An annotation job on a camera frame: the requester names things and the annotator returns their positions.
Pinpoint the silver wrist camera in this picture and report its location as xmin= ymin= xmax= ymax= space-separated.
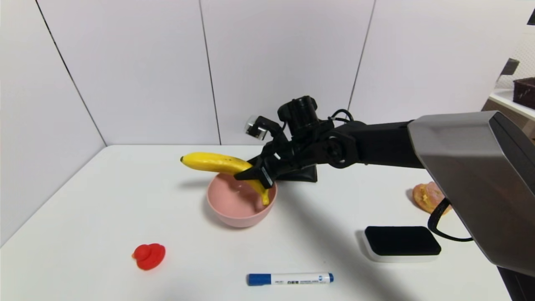
xmin=245 ymin=116 xmax=281 ymax=141

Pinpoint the sugared cream puff pastry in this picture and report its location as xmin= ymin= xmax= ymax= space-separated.
xmin=412 ymin=182 xmax=453 ymax=215

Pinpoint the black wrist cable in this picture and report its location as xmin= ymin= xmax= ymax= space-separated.
xmin=329 ymin=109 xmax=355 ymax=124

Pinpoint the pink bowl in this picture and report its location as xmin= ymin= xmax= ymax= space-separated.
xmin=206 ymin=171 xmax=277 ymax=228

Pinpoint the red rubber duck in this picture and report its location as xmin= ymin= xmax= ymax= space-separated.
xmin=132 ymin=243 xmax=166 ymax=271

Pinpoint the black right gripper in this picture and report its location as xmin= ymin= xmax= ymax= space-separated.
xmin=233 ymin=142 xmax=293 ymax=189

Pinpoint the dark brown woven basket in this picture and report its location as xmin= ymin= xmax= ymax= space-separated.
xmin=513 ymin=77 xmax=535 ymax=110

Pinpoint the dark grey box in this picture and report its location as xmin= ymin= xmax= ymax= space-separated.
xmin=499 ymin=59 xmax=520 ymax=77

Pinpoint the black elbow cable loop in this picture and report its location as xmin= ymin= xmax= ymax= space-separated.
xmin=427 ymin=197 xmax=473 ymax=242

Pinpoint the black glasses case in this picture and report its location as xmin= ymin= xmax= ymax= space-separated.
xmin=276 ymin=165 xmax=318 ymax=183

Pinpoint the blue white marker pen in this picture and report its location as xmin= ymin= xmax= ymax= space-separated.
xmin=247 ymin=273 xmax=334 ymax=286

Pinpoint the yellow banana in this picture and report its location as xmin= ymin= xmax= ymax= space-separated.
xmin=180 ymin=152 xmax=271 ymax=206

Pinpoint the black white whiteboard eraser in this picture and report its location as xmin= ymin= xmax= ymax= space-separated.
xmin=362 ymin=226 xmax=442 ymax=263

